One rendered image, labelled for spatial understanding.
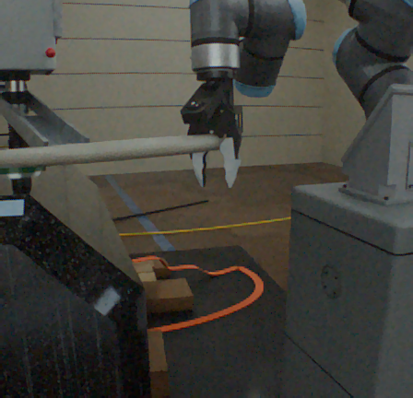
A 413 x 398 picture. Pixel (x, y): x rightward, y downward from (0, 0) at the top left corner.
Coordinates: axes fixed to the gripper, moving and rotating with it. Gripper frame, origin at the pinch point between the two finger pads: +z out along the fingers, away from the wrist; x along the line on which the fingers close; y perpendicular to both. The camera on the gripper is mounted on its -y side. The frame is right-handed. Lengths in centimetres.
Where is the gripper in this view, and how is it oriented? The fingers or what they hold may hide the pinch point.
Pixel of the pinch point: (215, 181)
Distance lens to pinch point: 80.0
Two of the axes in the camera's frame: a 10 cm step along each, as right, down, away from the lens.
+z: 0.3, 9.9, 1.5
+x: -9.4, -0.3, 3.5
